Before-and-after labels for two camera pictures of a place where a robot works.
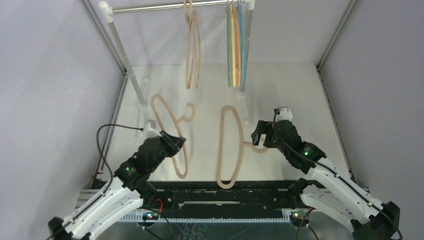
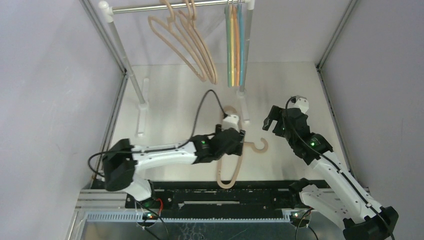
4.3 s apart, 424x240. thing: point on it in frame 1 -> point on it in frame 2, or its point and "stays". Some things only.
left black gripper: x=174 y=143 -> x=237 y=149
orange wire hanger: x=237 y=45 stays
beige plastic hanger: x=177 y=125 -> x=167 y=30
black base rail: x=225 y=196 stays
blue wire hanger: x=242 y=44 stays
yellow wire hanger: x=233 y=44 stays
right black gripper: x=267 y=133 -> x=281 y=121
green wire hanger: x=229 y=37 stays
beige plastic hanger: x=192 y=19 -> x=189 y=24
